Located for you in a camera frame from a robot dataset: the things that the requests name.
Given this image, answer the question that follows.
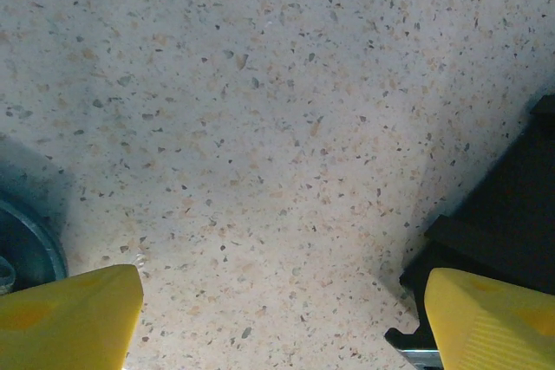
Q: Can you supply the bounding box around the black plastic bin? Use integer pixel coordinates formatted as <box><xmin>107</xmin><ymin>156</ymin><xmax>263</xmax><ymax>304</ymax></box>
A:
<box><xmin>382</xmin><ymin>94</ymin><xmax>555</xmax><ymax>352</ymax></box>

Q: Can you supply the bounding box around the teal plastic tray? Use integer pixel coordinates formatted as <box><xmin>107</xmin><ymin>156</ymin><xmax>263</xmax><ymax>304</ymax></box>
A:
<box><xmin>0</xmin><ymin>194</ymin><xmax>69</xmax><ymax>297</ymax></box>

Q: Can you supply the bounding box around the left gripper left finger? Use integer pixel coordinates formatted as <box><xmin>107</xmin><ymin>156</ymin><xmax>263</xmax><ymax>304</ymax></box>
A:
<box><xmin>0</xmin><ymin>263</ymin><xmax>145</xmax><ymax>370</ymax></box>

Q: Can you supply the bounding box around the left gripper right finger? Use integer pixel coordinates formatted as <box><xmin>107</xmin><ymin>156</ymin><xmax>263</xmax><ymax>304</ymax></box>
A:
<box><xmin>423</xmin><ymin>267</ymin><xmax>555</xmax><ymax>370</ymax></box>

